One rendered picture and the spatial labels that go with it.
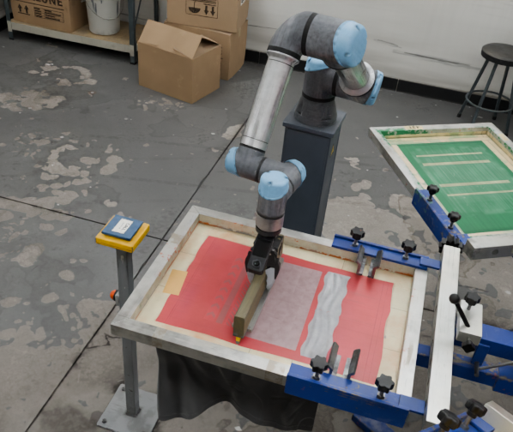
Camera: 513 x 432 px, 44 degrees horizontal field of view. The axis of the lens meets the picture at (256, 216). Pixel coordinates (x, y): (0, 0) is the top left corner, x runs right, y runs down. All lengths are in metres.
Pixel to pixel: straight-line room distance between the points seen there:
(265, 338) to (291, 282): 0.24
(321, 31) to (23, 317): 2.06
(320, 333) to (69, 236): 2.13
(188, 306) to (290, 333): 0.30
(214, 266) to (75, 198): 2.07
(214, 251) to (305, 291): 0.32
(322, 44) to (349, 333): 0.79
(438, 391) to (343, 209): 2.43
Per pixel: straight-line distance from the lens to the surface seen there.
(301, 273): 1.95
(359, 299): 1.90
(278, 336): 1.75
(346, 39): 1.71
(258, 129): 1.74
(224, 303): 1.82
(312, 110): 2.20
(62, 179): 4.08
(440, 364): 1.67
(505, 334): 1.82
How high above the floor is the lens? 2.23
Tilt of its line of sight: 36 degrees down
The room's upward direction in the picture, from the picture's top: 6 degrees clockwise
